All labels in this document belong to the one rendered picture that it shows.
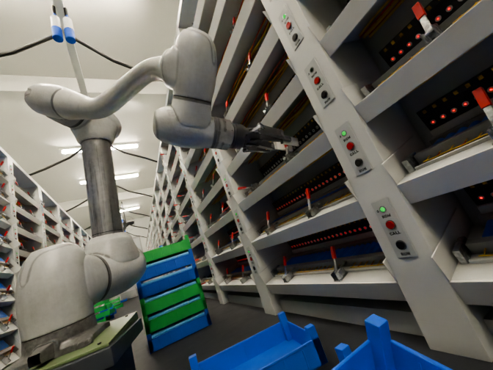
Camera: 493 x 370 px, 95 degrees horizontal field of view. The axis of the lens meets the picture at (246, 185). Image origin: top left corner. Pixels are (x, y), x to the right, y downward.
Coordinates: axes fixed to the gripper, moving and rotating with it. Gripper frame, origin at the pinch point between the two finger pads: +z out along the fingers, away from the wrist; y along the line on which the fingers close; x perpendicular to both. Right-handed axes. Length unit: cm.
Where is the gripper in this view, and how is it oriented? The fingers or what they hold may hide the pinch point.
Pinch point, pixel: (286, 143)
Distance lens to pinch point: 78.4
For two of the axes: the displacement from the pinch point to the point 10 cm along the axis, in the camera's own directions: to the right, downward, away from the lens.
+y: 3.9, -3.8, -8.4
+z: 9.1, 0.5, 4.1
